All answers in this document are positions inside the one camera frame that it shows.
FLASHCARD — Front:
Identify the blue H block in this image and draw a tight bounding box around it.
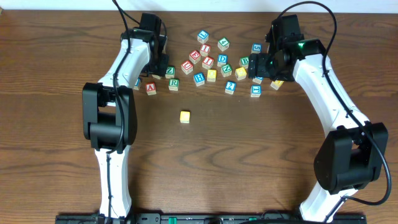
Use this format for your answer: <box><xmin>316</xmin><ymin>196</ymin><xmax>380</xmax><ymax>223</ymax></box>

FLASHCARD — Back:
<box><xmin>193</xmin><ymin>72</ymin><xmax>205</xmax><ymax>86</ymax></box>

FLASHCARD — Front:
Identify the blue L block far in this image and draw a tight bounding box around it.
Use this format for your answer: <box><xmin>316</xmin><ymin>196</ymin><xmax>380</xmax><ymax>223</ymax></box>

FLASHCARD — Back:
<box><xmin>197</xmin><ymin>30</ymin><xmax>209</xmax><ymax>44</ymax></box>

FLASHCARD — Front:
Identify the yellow K block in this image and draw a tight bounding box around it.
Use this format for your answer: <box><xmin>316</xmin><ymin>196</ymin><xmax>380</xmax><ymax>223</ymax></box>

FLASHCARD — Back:
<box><xmin>271</xmin><ymin>80</ymin><xmax>284</xmax><ymax>90</ymax></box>

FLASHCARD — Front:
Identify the blue 2 block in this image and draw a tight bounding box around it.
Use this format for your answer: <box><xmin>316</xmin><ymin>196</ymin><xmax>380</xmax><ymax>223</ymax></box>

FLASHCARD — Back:
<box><xmin>224</xmin><ymin>81</ymin><xmax>236</xmax><ymax>95</ymax></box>

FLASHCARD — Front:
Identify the green B block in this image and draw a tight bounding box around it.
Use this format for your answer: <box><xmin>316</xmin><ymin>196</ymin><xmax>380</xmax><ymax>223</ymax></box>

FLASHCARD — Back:
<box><xmin>239</xmin><ymin>57</ymin><xmax>249</xmax><ymax>69</ymax></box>

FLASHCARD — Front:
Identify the blue l block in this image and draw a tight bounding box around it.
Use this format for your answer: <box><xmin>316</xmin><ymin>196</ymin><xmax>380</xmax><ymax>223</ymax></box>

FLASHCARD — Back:
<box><xmin>197</xmin><ymin>30</ymin><xmax>209</xmax><ymax>44</ymax></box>
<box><xmin>252</xmin><ymin>77</ymin><xmax>264</xmax><ymax>85</ymax></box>

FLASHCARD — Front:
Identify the red U block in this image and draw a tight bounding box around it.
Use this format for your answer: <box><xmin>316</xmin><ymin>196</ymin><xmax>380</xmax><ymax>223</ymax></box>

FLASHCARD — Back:
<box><xmin>181</xmin><ymin>60</ymin><xmax>193</xmax><ymax>75</ymax></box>

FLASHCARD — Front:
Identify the yellow G block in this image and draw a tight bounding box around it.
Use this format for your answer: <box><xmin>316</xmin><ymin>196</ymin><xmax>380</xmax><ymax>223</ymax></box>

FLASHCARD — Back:
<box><xmin>235</xmin><ymin>67</ymin><xmax>247</xmax><ymax>80</ymax></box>

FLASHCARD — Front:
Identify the yellow O block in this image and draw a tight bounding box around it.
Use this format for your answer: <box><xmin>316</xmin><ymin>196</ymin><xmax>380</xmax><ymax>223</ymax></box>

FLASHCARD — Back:
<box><xmin>207</xmin><ymin>69</ymin><xmax>217</xmax><ymax>82</ymax></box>

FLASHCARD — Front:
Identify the red i block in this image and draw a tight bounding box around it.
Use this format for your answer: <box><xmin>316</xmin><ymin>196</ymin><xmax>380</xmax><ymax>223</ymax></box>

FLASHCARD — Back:
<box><xmin>200</xmin><ymin>44</ymin><xmax>211</xmax><ymax>57</ymax></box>
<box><xmin>202</xmin><ymin>56</ymin><xmax>214</xmax><ymax>70</ymax></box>

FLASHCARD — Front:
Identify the blue T block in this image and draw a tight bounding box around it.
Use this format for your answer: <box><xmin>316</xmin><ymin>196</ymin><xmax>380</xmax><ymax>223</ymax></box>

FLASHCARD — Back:
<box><xmin>250</xmin><ymin>85</ymin><xmax>262</xmax><ymax>98</ymax></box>

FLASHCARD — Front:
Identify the green Z block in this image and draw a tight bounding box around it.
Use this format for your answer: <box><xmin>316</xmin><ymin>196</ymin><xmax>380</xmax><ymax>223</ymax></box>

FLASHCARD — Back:
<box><xmin>165</xmin><ymin>66</ymin><xmax>175</xmax><ymax>79</ymax></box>

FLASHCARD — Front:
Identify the red I block upper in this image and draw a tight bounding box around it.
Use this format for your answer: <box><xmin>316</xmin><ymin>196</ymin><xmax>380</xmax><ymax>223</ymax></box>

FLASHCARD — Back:
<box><xmin>200</xmin><ymin>44</ymin><xmax>211</xmax><ymax>57</ymax></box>

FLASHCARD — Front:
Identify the green 4 block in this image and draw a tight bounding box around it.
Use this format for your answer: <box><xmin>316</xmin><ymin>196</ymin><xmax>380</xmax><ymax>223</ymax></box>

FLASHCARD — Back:
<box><xmin>218</xmin><ymin>37</ymin><xmax>230</xmax><ymax>52</ymax></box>

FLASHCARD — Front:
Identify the red E block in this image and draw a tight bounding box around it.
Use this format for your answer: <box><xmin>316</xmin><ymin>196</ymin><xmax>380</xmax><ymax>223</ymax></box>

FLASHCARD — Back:
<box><xmin>189</xmin><ymin>50</ymin><xmax>201</xmax><ymax>64</ymax></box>

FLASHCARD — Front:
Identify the green N block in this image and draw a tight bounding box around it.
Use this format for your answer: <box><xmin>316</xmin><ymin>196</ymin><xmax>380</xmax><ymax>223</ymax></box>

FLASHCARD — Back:
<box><xmin>221</xmin><ymin>63</ymin><xmax>233</xmax><ymax>77</ymax></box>

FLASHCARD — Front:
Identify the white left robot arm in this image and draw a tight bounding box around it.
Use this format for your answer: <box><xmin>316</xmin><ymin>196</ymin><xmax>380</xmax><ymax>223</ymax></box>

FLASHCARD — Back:
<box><xmin>82</xmin><ymin>29</ymin><xmax>169</xmax><ymax>223</ymax></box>

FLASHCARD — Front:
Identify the blue D block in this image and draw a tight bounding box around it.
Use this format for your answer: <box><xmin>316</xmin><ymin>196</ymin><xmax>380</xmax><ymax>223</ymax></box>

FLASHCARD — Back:
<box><xmin>217</xmin><ymin>54</ymin><xmax>228</xmax><ymax>67</ymax></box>

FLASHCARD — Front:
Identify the blue P block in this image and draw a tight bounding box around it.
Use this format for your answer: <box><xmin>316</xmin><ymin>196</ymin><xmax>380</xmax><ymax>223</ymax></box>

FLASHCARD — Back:
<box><xmin>133</xmin><ymin>78</ymin><xmax>142</xmax><ymax>90</ymax></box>

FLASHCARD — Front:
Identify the red I block lower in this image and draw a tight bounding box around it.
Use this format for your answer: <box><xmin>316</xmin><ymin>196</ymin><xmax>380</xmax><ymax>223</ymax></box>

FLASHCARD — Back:
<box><xmin>202</xmin><ymin>56</ymin><xmax>214</xmax><ymax>70</ymax></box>

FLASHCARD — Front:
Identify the blue 5 block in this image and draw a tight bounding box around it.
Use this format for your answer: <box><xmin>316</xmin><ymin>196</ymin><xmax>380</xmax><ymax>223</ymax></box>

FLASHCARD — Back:
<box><xmin>251</xmin><ymin>43</ymin><xmax>262</xmax><ymax>54</ymax></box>

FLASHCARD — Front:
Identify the yellow C block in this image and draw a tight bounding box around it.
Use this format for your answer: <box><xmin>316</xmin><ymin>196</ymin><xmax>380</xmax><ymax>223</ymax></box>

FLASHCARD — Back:
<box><xmin>180</xmin><ymin>111</ymin><xmax>190</xmax><ymax>124</ymax></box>

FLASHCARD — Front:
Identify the green R block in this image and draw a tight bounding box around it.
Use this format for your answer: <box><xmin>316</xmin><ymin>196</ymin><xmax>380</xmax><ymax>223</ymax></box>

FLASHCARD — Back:
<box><xmin>169</xmin><ymin>78</ymin><xmax>179</xmax><ymax>91</ymax></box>

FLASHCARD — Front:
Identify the yellow block near gripper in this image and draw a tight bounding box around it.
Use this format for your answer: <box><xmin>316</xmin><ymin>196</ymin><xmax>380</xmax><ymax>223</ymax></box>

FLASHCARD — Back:
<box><xmin>152</xmin><ymin>74</ymin><xmax>162</xmax><ymax>80</ymax></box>

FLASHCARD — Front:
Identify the red A block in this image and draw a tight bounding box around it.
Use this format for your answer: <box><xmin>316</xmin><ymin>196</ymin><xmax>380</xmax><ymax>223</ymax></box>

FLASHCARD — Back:
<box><xmin>146</xmin><ymin>82</ymin><xmax>157</xmax><ymax>95</ymax></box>

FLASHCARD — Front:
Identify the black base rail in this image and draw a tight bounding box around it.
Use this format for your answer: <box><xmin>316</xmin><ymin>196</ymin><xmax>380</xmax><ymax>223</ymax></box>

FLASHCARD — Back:
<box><xmin>55</xmin><ymin>212</ymin><xmax>368</xmax><ymax>224</ymax></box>

